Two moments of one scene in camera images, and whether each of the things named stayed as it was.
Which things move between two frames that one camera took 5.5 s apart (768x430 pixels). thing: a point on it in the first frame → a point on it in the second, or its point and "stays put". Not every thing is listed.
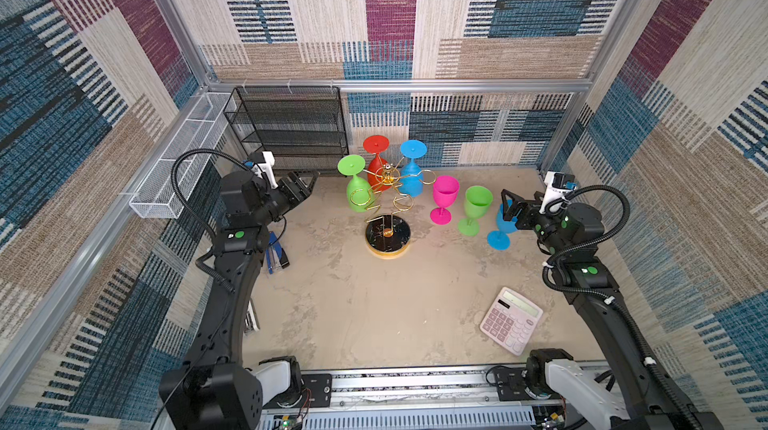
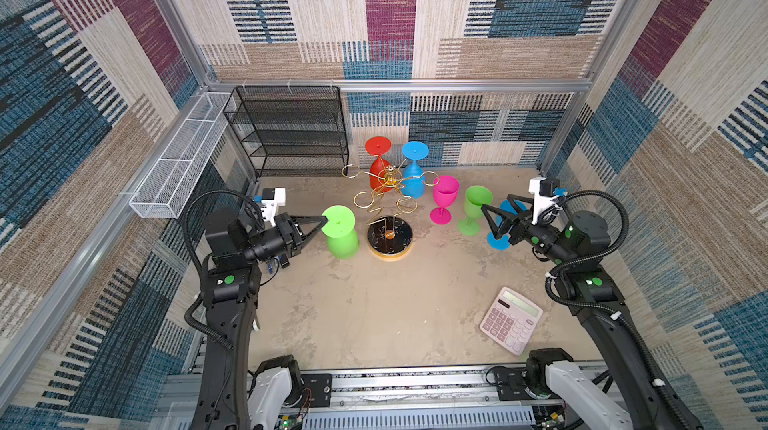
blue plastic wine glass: x=411 y=182 stays put
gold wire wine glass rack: x=389 y=237 stays put
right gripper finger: x=509 y=202 → x=496 y=218
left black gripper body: x=281 y=200 → x=287 y=238
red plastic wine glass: x=379 y=174 stays put
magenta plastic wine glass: x=445 y=190 stays put
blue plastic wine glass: x=500 y=239 stays put
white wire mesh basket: x=156 y=196 stays put
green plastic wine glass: x=477 y=203 stays put
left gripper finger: x=302 y=181 → x=303 y=238
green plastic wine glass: x=359 y=193 → x=341 y=234
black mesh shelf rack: x=302 y=127 stays put
